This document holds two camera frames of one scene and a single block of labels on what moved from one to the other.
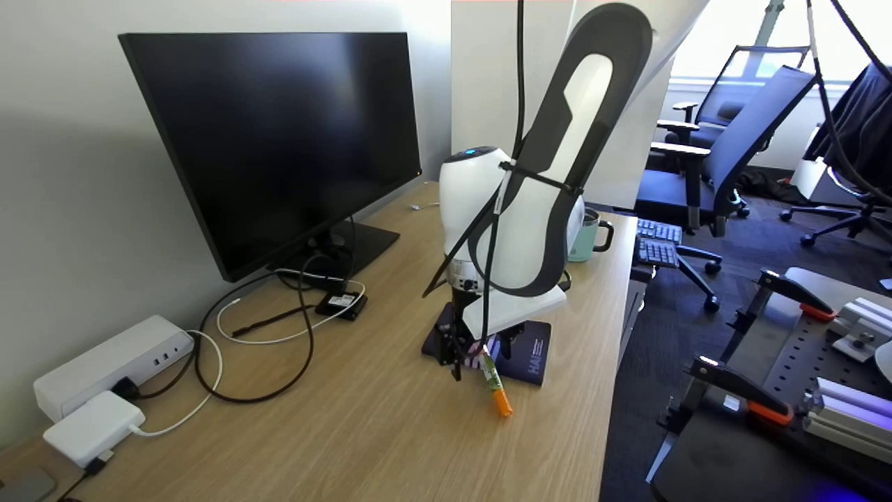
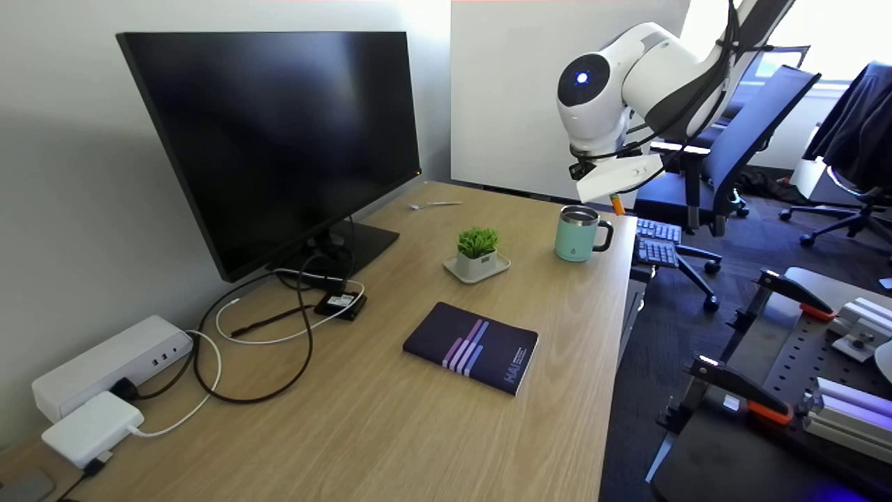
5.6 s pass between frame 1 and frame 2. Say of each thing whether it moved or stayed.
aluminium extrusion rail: stayed
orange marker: moved
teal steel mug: stayed
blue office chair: stayed
